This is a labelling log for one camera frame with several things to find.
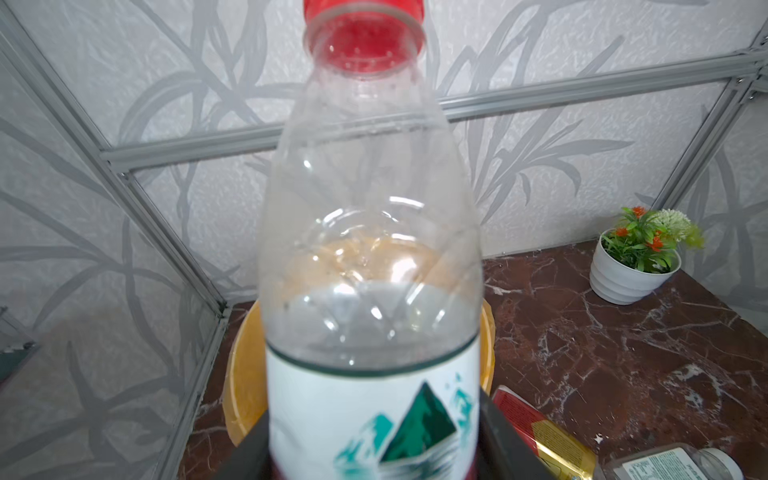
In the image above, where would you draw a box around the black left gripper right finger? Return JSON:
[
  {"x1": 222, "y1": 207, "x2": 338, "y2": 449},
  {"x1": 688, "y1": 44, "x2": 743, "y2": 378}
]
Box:
[{"x1": 478, "y1": 390, "x2": 554, "y2": 480}]

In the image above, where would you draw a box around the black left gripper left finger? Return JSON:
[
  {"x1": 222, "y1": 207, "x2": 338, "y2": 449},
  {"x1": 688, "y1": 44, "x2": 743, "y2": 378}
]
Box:
[{"x1": 213, "y1": 411, "x2": 270, "y2": 480}]

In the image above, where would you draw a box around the red label bottle red cap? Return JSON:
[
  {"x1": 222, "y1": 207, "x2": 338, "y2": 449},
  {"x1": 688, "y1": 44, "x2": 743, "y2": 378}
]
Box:
[{"x1": 257, "y1": 1, "x2": 483, "y2": 479}]

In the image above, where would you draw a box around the white bin yellow bag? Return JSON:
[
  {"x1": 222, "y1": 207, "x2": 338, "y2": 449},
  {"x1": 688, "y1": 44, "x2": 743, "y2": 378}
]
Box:
[{"x1": 222, "y1": 301, "x2": 496, "y2": 446}]

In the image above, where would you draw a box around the red yellow drink can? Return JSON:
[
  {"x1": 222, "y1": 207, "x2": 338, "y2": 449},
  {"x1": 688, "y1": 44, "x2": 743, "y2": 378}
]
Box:
[{"x1": 492, "y1": 386, "x2": 605, "y2": 480}]

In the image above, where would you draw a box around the white pot with plant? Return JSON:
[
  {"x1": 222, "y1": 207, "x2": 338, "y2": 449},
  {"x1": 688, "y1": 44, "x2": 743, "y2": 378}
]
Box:
[{"x1": 589, "y1": 206, "x2": 705, "y2": 306}]

